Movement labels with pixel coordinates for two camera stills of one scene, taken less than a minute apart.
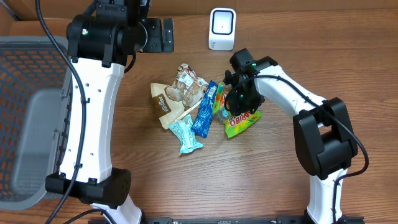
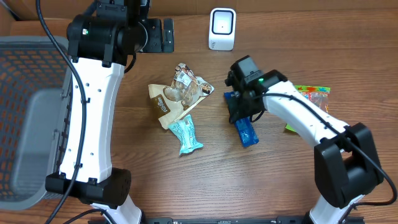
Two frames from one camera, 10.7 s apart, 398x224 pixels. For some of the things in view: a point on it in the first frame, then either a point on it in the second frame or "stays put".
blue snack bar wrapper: (203, 123) → (244, 127)
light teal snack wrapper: (183, 129) stays put
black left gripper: (155, 25) stays put
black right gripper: (236, 108) stays put
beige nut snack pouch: (173, 102) stays put
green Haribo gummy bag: (233, 124) → (319, 95)
